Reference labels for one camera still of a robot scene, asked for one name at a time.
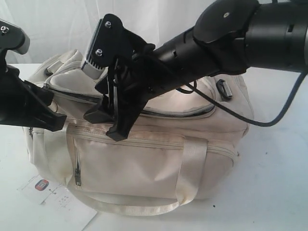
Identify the cream fabric duffel bag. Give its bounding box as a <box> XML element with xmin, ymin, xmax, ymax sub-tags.
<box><xmin>24</xmin><ymin>50</ymin><xmax>249</xmax><ymax>216</ymax></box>

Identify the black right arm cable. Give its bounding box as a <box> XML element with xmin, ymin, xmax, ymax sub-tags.
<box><xmin>175</xmin><ymin>72</ymin><xmax>306</xmax><ymax>127</ymax></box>

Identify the white paper sheet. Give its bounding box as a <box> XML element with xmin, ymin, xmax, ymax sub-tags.
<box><xmin>28</xmin><ymin>188</ymin><xmax>97</xmax><ymax>231</ymax></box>

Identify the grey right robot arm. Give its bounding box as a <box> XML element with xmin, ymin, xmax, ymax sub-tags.
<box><xmin>81</xmin><ymin>0</ymin><xmax>308</xmax><ymax>141</ymax></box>

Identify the white backdrop curtain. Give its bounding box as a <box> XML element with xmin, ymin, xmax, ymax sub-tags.
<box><xmin>0</xmin><ymin>0</ymin><xmax>211</xmax><ymax>64</ymax></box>

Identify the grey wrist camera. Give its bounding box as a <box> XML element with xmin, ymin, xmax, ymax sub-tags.
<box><xmin>0</xmin><ymin>19</ymin><xmax>30</xmax><ymax>65</ymax></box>
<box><xmin>81</xmin><ymin>13</ymin><xmax>147</xmax><ymax>80</ymax></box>

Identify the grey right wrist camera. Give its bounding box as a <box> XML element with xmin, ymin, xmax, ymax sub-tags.
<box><xmin>81</xmin><ymin>13</ymin><xmax>147</xmax><ymax>80</ymax></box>

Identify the white paper hang tag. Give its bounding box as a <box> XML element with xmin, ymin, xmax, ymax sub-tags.
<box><xmin>17</xmin><ymin>175</ymin><xmax>65</xmax><ymax>205</ymax></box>

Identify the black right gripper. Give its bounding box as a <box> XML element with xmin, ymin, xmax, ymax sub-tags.
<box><xmin>83</xmin><ymin>43</ymin><xmax>193</xmax><ymax>141</ymax></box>

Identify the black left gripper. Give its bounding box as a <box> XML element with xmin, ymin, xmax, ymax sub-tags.
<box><xmin>0</xmin><ymin>65</ymin><xmax>67</xmax><ymax>132</ymax></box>

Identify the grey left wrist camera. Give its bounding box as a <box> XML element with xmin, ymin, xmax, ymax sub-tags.
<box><xmin>0</xmin><ymin>19</ymin><xmax>30</xmax><ymax>65</ymax></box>

